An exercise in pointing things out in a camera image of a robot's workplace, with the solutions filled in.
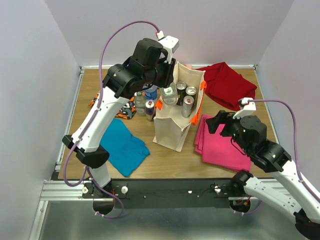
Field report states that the teal folded cloth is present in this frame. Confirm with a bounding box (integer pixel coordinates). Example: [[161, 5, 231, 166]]
[[100, 118, 150, 177]]

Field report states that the beige canvas tote bag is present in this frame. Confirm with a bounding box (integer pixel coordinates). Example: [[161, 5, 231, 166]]
[[153, 62, 207, 152]]

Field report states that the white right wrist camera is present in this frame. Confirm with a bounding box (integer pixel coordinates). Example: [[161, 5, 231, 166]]
[[232, 97, 257, 119]]

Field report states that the dark red cloth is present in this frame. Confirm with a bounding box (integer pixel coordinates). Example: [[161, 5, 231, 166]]
[[197, 62, 257, 111]]

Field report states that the light pink printed cloth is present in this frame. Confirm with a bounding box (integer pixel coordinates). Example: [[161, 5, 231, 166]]
[[184, 64, 192, 70]]

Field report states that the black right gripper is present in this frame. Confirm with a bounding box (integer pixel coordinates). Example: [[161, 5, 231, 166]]
[[205, 108, 251, 154]]

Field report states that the green glass bottle front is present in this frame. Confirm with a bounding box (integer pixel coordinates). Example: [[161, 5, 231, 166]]
[[134, 91, 147, 116]]

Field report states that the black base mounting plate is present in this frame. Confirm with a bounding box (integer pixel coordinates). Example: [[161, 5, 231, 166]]
[[82, 178, 260, 213]]

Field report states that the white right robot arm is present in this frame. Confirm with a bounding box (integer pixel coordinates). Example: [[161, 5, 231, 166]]
[[206, 110, 320, 240]]

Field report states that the orange camouflage cloth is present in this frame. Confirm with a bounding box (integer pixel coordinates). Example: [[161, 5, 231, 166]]
[[88, 91, 138, 120]]

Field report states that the dark can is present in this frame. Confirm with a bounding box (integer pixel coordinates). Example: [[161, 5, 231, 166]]
[[176, 81, 188, 106]]

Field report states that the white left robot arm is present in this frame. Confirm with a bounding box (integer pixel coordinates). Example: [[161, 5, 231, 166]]
[[62, 36, 179, 198]]

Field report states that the magenta folded cloth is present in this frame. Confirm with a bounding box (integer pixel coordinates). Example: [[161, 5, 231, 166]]
[[194, 114, 252, 172]]

